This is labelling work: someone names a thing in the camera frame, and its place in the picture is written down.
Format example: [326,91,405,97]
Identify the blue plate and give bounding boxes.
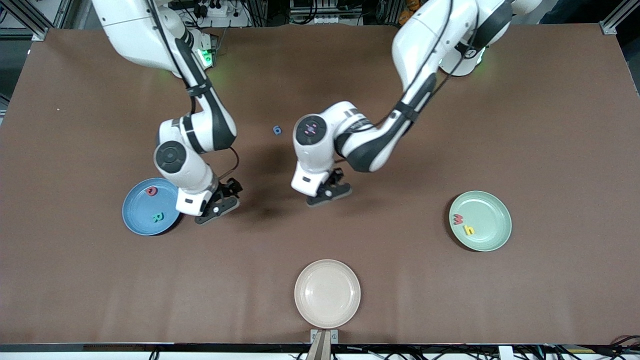
[122,178,182,236]

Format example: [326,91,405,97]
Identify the beige plate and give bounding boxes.
[294,259,361,329]

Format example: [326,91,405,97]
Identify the green plate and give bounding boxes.
[448,190,512,252]

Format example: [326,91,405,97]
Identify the brown table cover sheet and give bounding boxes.
[0,22,640,346]

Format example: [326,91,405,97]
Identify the white power strip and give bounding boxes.
[167,0,251,28]
[289,0,363,26]

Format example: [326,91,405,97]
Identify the orange bag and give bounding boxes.
[398,0,418,26]

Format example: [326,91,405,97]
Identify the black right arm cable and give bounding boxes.
[147,0,242,182]

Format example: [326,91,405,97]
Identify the black table edge rail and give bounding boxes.
[0,342,640,352]

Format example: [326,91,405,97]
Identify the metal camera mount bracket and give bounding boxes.
[310,329,339,360]

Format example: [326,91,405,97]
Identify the aluminium frame post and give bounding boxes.
[0,0,76,42]
[599,0,632,36]

